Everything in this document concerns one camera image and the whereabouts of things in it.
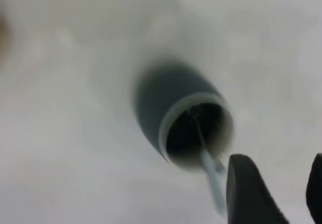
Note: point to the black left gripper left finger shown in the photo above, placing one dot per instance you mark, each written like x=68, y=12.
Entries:
x=246, y=196

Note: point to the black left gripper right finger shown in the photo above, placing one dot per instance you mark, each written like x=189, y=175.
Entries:
x=315, y=191

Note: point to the dark grey ceramic cup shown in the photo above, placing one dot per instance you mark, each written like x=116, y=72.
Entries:
x=156, y=100

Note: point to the dark coffee liquid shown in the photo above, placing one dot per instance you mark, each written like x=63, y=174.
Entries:
x=183, y=136

